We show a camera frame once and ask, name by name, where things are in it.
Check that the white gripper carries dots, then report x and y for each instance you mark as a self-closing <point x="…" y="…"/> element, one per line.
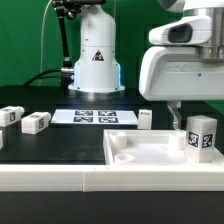
<point x="185" y="62"/>

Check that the white square table top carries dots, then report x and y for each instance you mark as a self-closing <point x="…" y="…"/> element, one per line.
<point x="149" y="148"/>

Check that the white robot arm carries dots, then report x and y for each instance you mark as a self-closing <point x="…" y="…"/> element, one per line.
<point x="97" y="72"/>

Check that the small white tagged block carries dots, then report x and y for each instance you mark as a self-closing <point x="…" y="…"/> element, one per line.
<point x="145" y="119"/>

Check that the white tag sheet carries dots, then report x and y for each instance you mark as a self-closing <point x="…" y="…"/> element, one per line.
<point x="96" y="117"/>

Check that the white U-shaped fence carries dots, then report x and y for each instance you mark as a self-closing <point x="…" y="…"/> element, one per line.
<point x="92" y="178"/>

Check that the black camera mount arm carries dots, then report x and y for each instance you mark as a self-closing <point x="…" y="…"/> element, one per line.
<point x="68" y="9"/>

